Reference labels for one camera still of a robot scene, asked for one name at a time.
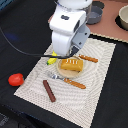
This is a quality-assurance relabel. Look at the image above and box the orange toy bread loaf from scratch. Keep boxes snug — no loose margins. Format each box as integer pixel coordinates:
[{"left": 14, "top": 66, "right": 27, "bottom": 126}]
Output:
[{"left": 61, "top": 59, "right": 83, "bottom": 71}]

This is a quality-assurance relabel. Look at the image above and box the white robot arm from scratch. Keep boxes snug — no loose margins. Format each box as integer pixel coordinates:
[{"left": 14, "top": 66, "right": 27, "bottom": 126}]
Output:
[{"left": 49, "top": 0, "right": 92, "bottom": 56}]

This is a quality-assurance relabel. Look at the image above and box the grey pot with handle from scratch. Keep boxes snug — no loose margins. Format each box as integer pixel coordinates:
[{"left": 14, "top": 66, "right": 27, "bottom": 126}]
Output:
[{"left": 87, "top": 6, "right": 103, "bottom": 24}]

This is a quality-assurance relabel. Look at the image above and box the round wooden plate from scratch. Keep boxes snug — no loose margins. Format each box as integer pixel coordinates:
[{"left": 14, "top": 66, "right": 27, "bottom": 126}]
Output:
[{"left": 57, "top": 56, "right": 84, "bottom": 78}]

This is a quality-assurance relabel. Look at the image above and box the yellow toy banana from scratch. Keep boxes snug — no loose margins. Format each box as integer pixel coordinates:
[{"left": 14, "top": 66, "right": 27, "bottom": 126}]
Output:
[{"left": 47, "top": 51, "right": 57, "bottom": 65}]

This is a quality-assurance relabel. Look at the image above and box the beige bowl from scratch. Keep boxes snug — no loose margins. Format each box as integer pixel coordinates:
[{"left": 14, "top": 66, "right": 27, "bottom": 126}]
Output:
[{"left": 119, "top": 5, "right": 128, "bottom": 30}]

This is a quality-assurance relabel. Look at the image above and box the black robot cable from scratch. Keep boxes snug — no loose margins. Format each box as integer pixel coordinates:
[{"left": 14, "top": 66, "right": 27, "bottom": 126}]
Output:
[{"left": 0, "top": 26, "right": 73, "bottom": 60}]

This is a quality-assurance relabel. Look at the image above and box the brown toy chocolate bar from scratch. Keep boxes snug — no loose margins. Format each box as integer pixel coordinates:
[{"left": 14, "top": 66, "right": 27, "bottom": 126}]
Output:
[{"left": 43, "top": 80, "right": 56, "bottom": 102}]

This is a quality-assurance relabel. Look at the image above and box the red toy tomato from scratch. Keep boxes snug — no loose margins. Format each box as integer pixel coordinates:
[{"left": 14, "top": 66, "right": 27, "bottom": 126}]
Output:
[{"left": 8, "top": 73, "right": 24, "bottom": 86}]

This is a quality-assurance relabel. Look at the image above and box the fork with wooden handle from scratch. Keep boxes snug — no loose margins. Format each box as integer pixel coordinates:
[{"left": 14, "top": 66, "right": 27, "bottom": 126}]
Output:
[{"left": 46, "top": 71, "right": 86, "bottom": 89}]

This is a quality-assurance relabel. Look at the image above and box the beige woven placemat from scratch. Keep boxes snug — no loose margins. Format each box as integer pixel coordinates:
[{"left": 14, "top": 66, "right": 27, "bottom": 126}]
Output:
[{"left": 14, "top": 38, "right": 115, "bottom": 128}]

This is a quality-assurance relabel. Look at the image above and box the knife with wooden handle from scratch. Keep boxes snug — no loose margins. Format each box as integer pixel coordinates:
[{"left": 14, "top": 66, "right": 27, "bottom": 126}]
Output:
[{"left": 79, "top": 54, "right": 98, "bottom": 63}]

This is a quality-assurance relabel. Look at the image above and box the black round lid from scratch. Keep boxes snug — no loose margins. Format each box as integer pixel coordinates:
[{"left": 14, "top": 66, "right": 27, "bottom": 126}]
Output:
[{"left": 92, "top": 1, "right": 104, "bottom": 9}]

